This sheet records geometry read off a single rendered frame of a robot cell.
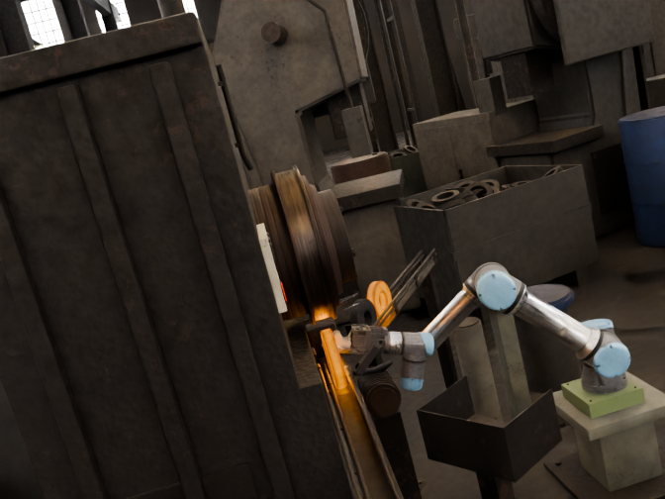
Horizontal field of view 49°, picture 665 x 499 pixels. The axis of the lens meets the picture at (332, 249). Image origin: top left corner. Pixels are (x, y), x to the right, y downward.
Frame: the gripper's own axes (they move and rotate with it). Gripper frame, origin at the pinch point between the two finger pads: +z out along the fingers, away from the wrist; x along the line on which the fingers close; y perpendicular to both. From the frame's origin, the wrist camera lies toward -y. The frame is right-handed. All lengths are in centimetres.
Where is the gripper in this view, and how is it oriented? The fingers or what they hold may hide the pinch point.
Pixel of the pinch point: (325, 348)
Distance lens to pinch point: 239.5
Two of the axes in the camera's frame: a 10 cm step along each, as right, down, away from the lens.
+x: 1.2, 1.7, -9.8
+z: -9.9, -0.4, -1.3
